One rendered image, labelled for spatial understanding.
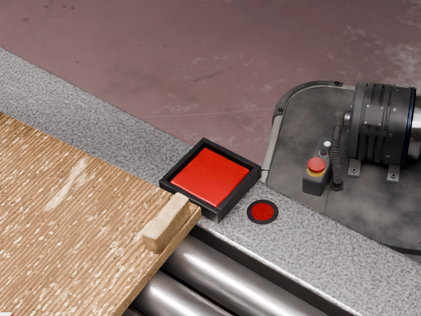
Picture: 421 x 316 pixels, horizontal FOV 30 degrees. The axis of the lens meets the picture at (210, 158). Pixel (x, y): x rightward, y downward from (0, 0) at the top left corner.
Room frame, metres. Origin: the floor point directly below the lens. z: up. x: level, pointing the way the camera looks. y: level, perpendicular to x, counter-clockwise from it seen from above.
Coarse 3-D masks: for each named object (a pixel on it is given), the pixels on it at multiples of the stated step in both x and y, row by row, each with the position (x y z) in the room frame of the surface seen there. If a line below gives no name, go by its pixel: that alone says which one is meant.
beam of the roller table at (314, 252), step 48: (0, 48) 0.79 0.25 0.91; (0, 96) 0.70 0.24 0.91; (48, 96) 0.69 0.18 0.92; (96, 144) 0.61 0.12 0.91; (144, 144) 0.60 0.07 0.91; (240, 240) 0.46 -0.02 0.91; (288, 240) 0.45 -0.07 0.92; (336, 240) 0.45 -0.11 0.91; (288, 288) 0.41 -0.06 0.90; (336, 288) 0.39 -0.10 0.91; (384, 288) 0.39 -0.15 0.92
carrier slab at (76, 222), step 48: (0, 144) 0.60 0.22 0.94; (48, 144) 0.59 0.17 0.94; (0, 192) 0.53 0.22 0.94; (48, 192) 0.53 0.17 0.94; (96, 192) 0.52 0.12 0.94; (144, 192) 0.51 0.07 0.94; (0, 240) 0.47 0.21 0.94; (48, 240) 0.46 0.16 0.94; (96, 240) 0.46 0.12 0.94; (0, 288) 0.41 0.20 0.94; (48, 288) 0.41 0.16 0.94; (96, 288) 0.40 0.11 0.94
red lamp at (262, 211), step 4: (256, 204) 0.50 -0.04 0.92; (260, 204) 0.50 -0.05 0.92; (264, 204) 0.50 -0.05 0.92; (268, 204) 0.50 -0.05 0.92; (252, 208) 0.50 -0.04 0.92; (256, 208) 0.50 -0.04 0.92; (260, 208) 0.50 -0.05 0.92; (264, 208) 0.50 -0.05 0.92; (268, 208) 0.50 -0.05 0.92; (272, 208) 0.50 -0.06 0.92; (252, 212) 0.49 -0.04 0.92; (256, 212) 0.49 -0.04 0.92; (260, 212) 0.49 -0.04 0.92; (264, 212) 0.49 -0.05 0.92; (268, 212) 0.49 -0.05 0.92; (272, 212) 0.49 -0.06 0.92; (256, 216) 0.49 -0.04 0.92; (260, 216) 0.49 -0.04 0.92; (264, 216) 0.49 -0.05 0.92; (268, 216) 0.49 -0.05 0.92; (260, 220) 0.48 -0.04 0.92; (264, 220) 0.48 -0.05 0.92
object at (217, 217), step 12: (204, 144) 0.58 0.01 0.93; (216, 144) 0.57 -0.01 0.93; (192, 156) 0.56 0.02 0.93; (228, 156) 0.56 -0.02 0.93; (240, 156) 0.55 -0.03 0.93; (180, 168) 0.55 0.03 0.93; (252, 168) 0.54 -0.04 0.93; (168, 180) 0.53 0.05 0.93; (252, 180) 0.53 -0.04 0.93; (180, 192) 0.51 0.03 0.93; (240, 192) 0.51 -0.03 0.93; (204, 204) 0.49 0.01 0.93; (228, 204) 0.49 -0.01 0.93; (216, 216) 0.48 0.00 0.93
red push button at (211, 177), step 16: (192, 160) 0.56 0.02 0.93; (208, 160) 0.56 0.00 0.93; (224, 160) 0.55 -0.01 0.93; (176, 176) 0.54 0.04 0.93; (192, 176) 0.54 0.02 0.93; (208, 176) 0.53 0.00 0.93; (224, 176) 0.53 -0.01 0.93; (240, 176) 0.53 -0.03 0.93; (192, 192) 0.51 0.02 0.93; (208, 192) 0.51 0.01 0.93; (224, 192) 0.51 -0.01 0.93
